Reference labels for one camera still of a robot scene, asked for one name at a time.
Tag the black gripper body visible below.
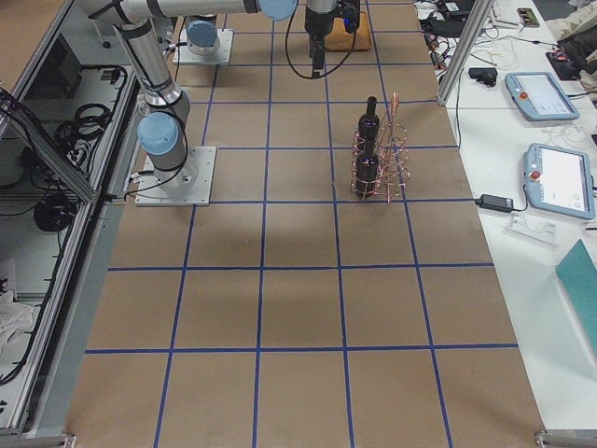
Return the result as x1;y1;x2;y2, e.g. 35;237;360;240
304;0;360;41

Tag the wooden tray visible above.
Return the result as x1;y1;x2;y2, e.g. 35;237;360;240
325;11;372;52

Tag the dark wine bottle left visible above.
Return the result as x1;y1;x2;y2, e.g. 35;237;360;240
357;96;381;151

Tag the dark wine bottle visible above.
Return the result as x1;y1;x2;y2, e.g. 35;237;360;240
357;96;381;151
354;140;379;199

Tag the dark wine bottle right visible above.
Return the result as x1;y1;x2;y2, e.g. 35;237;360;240
354;140;379;199

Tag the far teach pendant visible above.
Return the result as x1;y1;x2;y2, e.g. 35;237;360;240
505;72;579;121

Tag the teach pendant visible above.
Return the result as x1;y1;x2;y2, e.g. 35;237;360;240
505;72;579;121
523;143;596;219

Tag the black power adapter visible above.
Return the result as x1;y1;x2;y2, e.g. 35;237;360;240
475;194;514;213

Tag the near teach pendant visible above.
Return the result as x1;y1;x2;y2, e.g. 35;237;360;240
523;143;596;219

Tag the teal folder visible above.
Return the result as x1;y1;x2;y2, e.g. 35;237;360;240
556;240;597;352

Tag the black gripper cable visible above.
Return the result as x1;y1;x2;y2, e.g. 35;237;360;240
285;8;358;80

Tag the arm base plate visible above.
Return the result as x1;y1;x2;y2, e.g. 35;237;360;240
173;29;234;65
134;147;216;206

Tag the copper wire bottle basket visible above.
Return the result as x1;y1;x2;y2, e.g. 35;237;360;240
350;91;410;203

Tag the aluminium frame post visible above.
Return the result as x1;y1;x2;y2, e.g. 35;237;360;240
437;0;494;105

